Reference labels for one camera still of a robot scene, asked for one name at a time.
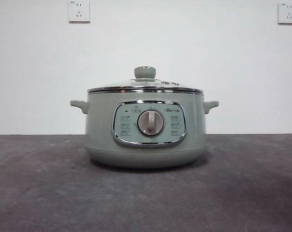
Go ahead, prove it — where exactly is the glass lid with green knob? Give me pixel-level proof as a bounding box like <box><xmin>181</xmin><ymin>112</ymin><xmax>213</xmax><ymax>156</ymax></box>
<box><xmin>87</xmin><ymin>66</ymin><xmax>204</xmax><ymax>94</ymax></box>

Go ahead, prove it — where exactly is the pale green electric pot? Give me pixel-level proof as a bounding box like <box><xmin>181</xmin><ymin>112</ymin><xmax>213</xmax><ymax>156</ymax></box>
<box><xmin>69</xmin><ymin>91</ymin><xmax>219</xmax><ymax>169</ymax></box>

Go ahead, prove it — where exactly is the white wall socket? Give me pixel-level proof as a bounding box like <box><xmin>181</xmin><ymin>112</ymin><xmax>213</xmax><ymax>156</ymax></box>
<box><xmin>277</xmin><ymin>2</ymin><xmax>292</xmax><ymax>25</ymax></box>
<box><xmin>68</xmin><ymin>0</ymin><xmax>90</xmax><ymax>24</ymax></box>

